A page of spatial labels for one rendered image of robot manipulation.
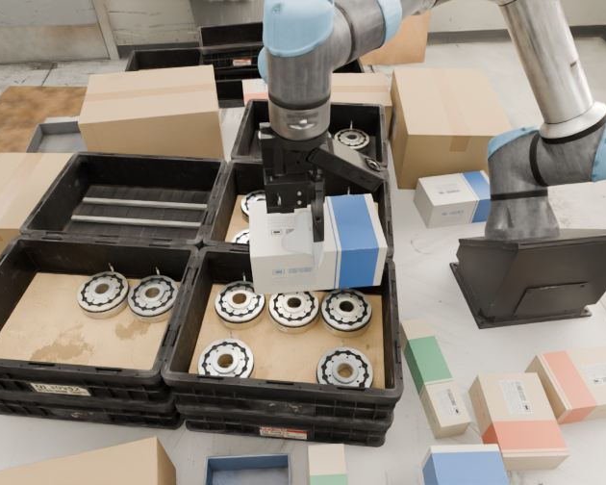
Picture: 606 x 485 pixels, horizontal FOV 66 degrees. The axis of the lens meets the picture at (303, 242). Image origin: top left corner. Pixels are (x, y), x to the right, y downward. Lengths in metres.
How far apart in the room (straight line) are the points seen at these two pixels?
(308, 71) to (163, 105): 1.03
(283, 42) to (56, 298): 0.79
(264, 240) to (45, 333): 0.55
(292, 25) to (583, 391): 0.87
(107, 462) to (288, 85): 0.64
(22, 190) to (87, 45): 2.83
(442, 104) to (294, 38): 1.05
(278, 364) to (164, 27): 3.35
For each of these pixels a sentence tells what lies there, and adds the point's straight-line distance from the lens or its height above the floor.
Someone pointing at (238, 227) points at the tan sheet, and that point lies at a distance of 1.15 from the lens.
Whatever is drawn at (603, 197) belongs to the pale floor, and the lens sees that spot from 2.96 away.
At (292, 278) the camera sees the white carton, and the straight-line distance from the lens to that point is 0.71.
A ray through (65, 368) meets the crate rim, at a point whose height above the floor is 0.93.
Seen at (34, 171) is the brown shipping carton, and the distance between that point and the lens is 1.45.
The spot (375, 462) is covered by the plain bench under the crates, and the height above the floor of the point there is 0.70.
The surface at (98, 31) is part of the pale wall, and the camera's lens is 4.07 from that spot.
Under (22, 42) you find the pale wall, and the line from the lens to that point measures 4.29.
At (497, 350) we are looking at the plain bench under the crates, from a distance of 1.17.
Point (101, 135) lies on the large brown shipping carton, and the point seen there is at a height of 0.86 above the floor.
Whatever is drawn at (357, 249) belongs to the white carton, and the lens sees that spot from 0.68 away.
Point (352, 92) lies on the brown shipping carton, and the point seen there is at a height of 0.86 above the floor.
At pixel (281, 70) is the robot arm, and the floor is 1.40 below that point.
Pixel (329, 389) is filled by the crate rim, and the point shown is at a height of 0.93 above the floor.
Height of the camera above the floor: 1.63
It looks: 46 degrees down
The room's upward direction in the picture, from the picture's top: straight up
